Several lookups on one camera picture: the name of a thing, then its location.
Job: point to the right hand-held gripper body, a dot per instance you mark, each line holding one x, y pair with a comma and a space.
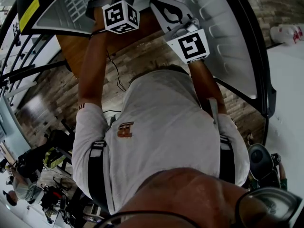
192, 46

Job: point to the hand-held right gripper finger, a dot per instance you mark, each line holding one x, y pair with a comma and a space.
183, 9
164, 25

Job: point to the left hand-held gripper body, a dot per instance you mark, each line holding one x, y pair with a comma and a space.
121, 16

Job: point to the person's right forearm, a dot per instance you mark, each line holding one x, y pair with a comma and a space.
206, 84

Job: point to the person's left forearm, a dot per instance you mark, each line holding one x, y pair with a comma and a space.
91, 68

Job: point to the person's white shirt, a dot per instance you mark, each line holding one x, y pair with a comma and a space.
161, 113

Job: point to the pack of white bottles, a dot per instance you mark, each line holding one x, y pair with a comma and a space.
287, 33

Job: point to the black metal railing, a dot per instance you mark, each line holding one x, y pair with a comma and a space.
14, 44

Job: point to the black round stool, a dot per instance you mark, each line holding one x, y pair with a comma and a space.
260, 159

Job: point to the black office chair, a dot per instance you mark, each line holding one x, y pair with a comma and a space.
64, 139

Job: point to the person's head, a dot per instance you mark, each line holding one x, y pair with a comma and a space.
190, 193

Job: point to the yellow-green bag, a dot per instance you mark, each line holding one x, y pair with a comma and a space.
53, 158

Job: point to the black bag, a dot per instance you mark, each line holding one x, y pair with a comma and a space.
29, 163

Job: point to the black-framed glasses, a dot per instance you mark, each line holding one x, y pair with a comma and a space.
273, 203

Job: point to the black equipment with red part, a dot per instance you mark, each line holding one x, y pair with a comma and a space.
54, 193

